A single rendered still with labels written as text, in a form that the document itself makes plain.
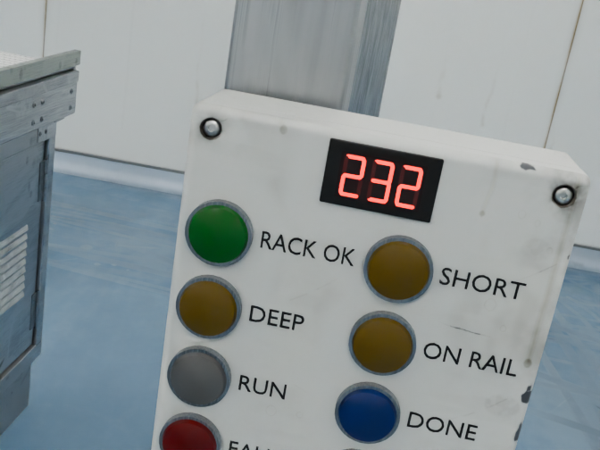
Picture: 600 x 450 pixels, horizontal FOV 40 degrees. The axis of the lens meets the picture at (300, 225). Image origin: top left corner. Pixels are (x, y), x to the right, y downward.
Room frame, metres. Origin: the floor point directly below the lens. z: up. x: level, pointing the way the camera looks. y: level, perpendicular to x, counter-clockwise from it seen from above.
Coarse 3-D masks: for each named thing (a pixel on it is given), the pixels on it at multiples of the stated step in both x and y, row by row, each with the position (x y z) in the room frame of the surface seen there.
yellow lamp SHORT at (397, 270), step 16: (384, 256) 0.33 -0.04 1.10; (400, 256) 0.33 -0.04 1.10; (416, 256) 0.33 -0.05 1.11; (368, 272) 0.33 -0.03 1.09; (384, 272) 0.33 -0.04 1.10; (400, 272) 0.33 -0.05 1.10; (416, 272) 0.33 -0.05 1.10; (384, 288) 0.33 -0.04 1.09; (400, 288) 0.33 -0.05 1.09; (416, 288) 0.33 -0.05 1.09
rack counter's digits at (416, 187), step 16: (352, 160) 0.34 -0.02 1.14; (368, 160) 0.34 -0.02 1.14; (384, 160) 0.34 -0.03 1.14; (352, 176) 0.34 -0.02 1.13; (368, 176) 0.34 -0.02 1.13; (384, 176) 0.34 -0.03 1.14; (400, 176) 0.34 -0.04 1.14; (416, 176) 0.34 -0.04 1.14; (336, 192) 0.34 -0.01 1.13; (352, 192) 0.34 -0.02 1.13; (368, 192) 0.34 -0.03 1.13; (384, 192) 0.34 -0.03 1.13; (400, 192) 0.34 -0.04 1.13; (416, 192) 0.34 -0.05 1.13; (400, 208) 0.34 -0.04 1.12; (416, 208) 0.34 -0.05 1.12
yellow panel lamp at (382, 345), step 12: (372, 324) 0.33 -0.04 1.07; (384, 324) 0.33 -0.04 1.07; (396, 324) 0.33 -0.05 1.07; (360, 336) 0.33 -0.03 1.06; (372, 336) 0.33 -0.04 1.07; (384, 336) 0.33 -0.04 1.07; (396, 336) 0.33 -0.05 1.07; (408, 336) 0.33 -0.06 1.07; (360, 348) 0.33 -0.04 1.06; (372, 348) 0.33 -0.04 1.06; (384, 348) 0.33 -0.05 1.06; (396, 348) 0.33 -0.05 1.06; (408, 348) 0.33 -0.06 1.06; (360, 360) 0.33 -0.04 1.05; (372, 360) 0.33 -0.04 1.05; (384, 360) 0.33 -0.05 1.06; (396, 360) 0.33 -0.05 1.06; (384, 372) 0.33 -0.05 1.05
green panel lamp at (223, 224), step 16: (208, 208) 0.34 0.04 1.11; (224, 208) 0.34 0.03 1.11; (192, 224) 0.34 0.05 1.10; (208, 224) 0.34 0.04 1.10; (224, 224) 0.34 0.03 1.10; (240, 224) 0.34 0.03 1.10; (192, 240) 0.34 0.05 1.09; (208, 240) 0.34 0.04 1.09; (224, 240) 0.34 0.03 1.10; (240, 240) 0.34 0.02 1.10; (208, 256) 0.34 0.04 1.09; (224, 256) 0.34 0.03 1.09
